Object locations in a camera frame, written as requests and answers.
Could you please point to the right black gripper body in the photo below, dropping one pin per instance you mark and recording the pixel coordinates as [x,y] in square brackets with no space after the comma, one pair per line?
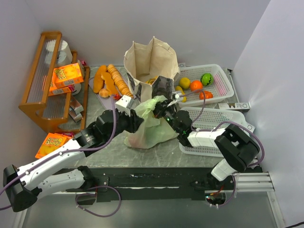
[160,109]

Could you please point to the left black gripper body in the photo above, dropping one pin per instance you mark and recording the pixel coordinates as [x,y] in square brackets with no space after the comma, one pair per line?
[135,119]

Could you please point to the green plastic grocery bag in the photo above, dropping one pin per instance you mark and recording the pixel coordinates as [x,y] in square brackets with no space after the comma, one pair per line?
[152,131]

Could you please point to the orange gummy snack bag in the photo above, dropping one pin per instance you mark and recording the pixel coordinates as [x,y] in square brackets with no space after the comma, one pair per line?
[151,80]

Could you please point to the beige canvas tote bag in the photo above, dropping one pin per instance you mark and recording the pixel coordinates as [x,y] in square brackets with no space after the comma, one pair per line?
[143,62]

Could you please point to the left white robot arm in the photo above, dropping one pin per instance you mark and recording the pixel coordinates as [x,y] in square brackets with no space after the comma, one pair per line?
[26,184]

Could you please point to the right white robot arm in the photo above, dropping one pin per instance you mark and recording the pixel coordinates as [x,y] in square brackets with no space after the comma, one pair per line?
[237,144]

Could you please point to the front white perforated basket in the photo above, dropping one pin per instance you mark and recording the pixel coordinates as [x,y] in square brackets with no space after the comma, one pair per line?
[209,119]

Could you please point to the white perforated basket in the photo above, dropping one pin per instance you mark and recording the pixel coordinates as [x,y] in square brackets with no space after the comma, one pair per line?
[209,119]
[221,87]

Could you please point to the yellow mango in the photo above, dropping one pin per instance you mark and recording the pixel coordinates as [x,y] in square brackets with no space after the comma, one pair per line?
[178,88]

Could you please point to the round bread bun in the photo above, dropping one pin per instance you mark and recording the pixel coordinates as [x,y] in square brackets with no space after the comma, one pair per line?
[104,93]

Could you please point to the wooden shelf rack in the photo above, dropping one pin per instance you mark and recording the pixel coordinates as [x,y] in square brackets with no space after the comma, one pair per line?
[51,113]

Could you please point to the yellow lemon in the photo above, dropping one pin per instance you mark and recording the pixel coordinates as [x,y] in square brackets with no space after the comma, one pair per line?
[184,83]

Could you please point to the red tomato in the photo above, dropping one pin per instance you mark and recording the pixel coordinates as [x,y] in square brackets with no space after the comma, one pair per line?
[205,95]

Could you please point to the orange fruit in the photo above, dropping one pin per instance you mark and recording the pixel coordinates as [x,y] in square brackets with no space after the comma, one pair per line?
[196,86]

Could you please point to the back white perforated basket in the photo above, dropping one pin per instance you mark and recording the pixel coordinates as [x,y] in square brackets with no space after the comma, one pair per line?
[221,87]

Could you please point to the row of round crackers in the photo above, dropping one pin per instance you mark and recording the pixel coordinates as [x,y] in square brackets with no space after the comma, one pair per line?
[119,81]

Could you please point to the long bread loaf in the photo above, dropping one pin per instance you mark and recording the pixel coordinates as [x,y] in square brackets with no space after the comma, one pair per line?
[98,81]

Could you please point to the green watermelon ball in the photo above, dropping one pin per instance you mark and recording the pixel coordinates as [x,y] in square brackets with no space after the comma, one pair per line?
[207,79]

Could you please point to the orange box on floor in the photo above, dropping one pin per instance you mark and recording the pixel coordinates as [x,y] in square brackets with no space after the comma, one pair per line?
[52,142]

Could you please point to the orange cracker box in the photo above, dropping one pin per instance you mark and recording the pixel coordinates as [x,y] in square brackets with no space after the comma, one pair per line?
[67,75]
[53,90]

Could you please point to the grey RIO block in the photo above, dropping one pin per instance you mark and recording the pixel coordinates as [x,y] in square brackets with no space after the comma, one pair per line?
[234,106]

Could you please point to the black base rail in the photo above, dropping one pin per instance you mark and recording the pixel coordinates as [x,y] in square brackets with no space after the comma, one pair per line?
[156,183]

